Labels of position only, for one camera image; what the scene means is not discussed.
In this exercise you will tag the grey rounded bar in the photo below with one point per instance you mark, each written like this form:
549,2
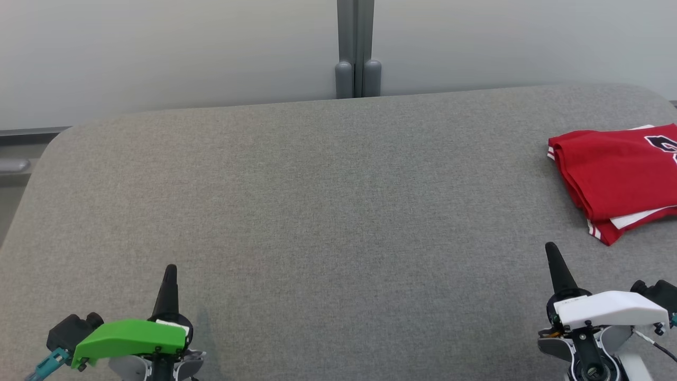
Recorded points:
15,165

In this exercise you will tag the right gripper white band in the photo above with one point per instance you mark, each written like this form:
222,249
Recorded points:
608,309

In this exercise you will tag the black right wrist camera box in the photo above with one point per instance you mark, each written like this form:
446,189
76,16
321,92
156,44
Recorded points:
658,293

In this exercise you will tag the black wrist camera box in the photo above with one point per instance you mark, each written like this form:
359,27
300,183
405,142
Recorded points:
71,330
658,293

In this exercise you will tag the red shirt with white sleeves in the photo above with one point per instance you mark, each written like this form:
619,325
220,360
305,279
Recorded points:
608,169

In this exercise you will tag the grey fabric sofa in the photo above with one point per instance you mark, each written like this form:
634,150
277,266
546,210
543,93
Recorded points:
317,238

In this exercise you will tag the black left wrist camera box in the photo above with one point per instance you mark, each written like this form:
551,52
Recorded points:
71,330

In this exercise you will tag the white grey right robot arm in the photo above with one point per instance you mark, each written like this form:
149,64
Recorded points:
592,354

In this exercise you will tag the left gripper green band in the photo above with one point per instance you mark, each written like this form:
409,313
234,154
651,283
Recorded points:
132,338

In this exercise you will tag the grey partition post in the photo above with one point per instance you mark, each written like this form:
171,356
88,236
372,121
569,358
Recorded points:
358,47

